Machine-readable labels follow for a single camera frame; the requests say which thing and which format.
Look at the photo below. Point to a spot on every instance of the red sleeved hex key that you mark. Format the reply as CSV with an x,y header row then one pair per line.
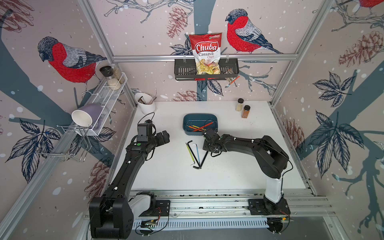
x,y
202,128

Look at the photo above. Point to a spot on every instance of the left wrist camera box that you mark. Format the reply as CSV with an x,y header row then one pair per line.
x,y
146,131

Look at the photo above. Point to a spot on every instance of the white utensil holder cup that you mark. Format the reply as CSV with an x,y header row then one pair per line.
x,y
145,102

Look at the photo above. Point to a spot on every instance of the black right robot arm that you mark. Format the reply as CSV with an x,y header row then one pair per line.
x,y
271,158

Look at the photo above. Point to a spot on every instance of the lilac paper cup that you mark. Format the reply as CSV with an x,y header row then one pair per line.
x,y
86,115

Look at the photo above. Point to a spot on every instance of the white wire wall shelf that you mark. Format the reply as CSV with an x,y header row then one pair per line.
x,y
106,98

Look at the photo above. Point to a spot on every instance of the red cassava chips bag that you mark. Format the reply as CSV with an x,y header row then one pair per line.
x,y
207,53

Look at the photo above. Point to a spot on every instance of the black wire wall basket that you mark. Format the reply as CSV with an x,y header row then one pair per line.
x,y
189,70

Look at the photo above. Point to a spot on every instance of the teal plastic storage box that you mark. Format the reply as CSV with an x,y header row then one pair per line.
x,y
199,119

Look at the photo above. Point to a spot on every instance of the brown spice jar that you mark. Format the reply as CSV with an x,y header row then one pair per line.
x,y
246,111

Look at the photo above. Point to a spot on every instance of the wire cup holder rack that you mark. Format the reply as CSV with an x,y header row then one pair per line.
x,y
65,142

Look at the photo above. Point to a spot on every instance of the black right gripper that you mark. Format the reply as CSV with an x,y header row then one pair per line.
x,y
204,145

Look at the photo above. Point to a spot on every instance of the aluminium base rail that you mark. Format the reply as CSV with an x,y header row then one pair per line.
x,y
189,210

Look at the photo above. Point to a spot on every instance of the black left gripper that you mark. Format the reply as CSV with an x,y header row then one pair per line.
x,y
161,140

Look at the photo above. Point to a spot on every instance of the black lid jar on shelf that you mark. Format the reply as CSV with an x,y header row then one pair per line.
x,y
112,81

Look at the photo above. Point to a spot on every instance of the green sleeved hex key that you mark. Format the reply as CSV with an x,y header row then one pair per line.
x,y
189,154

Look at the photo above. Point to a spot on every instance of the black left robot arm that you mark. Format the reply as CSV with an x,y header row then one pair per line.
x,y
111,216

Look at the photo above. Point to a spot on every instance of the pale spice jar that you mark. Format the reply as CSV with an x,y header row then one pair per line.
x,y
240,103

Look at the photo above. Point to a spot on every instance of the long black hex key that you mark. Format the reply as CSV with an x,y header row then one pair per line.
x,y
202,162

